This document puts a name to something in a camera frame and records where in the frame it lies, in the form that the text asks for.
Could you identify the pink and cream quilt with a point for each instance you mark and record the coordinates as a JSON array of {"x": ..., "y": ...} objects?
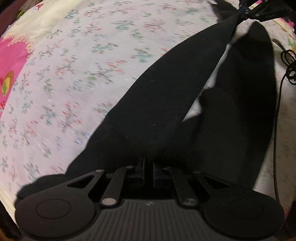
[{"x": 13, "y": 55}]

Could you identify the black pants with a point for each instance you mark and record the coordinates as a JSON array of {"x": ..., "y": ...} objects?
[{"x": 161, "y": 104}]

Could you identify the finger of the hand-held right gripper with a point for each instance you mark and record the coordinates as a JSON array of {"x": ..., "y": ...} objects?
[{"x": 244, "y": 11}]

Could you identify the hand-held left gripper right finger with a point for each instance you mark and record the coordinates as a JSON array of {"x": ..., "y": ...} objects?
[{"x": 157, "y": 172}]

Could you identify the green cloth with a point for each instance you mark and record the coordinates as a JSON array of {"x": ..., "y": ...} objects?
[{"x": 21, "y": 12}]

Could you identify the white floral bedsheet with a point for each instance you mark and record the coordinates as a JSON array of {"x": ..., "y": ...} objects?
[{"x": 92, "y": 69}]

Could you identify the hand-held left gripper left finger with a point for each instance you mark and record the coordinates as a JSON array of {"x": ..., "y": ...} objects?
[{"x": 140, "y": 170}]

